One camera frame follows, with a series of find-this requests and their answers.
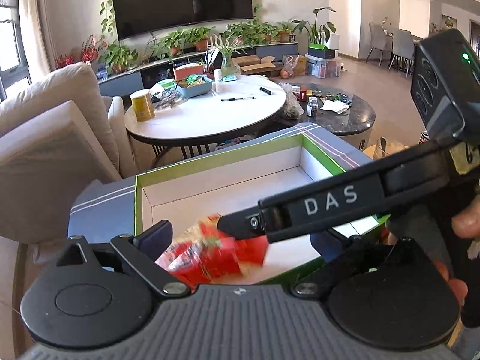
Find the cardboard box on floor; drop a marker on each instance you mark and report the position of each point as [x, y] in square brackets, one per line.
[253, 64]

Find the black pen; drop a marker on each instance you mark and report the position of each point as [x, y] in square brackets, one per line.
[231, 99]

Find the red flower arrangement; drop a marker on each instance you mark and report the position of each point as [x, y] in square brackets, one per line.
[90, 52]

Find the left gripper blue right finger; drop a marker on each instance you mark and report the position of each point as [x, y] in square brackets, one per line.
[344, 258]

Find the black marker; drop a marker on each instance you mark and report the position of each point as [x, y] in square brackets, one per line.
[265, 90]

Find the blue snack tray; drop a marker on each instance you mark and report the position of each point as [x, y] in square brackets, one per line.
[194, 85]

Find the person's right hand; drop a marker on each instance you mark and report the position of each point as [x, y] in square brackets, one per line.
[466, 226]

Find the yellow canister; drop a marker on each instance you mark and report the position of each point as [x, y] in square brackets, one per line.
[142, 105]

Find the glass vase with plant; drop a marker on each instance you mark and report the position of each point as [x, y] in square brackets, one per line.
[227, 46]

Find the red chip bag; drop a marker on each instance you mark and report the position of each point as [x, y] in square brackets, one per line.
[203, 254]

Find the grey dining chair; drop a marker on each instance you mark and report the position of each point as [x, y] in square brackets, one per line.
[403, 49]

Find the blue striped tablecloth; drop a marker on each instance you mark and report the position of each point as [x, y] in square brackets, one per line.
[106, 210]

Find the beige sofa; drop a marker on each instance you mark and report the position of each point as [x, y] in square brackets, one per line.
[57, 136]

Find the green cardboard box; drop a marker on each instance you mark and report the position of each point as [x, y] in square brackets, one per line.
[236, 179]

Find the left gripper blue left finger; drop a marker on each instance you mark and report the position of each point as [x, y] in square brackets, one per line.
[140, 253]

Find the dark marble round table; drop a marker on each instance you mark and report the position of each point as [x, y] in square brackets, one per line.
[340, 112]

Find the white round coffee table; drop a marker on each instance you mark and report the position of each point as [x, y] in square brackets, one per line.
[206, 116]

